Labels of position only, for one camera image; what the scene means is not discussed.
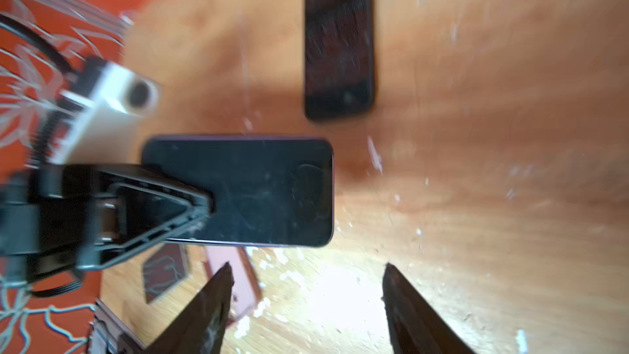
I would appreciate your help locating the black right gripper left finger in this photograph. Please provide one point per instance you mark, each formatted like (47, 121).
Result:
(201, 326)

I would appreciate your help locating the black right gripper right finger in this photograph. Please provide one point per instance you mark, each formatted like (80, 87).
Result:
(414, 326)

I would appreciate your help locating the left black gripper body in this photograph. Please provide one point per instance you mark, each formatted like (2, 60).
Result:
(41, 228)

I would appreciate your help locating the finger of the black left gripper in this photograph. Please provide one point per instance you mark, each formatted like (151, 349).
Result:
(131, 209)

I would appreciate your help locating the black phone case with holes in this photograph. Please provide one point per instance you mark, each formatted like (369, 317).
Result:
(268, 190)

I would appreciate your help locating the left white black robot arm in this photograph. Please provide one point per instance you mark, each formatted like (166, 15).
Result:
(44, 138)

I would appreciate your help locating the pink phone case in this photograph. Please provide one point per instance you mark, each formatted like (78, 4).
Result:
(246, 294)

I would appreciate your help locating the black phone near left base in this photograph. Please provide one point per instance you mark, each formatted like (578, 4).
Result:
(164, 269)

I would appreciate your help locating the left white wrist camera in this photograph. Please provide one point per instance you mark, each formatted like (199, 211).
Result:
(107, 103)

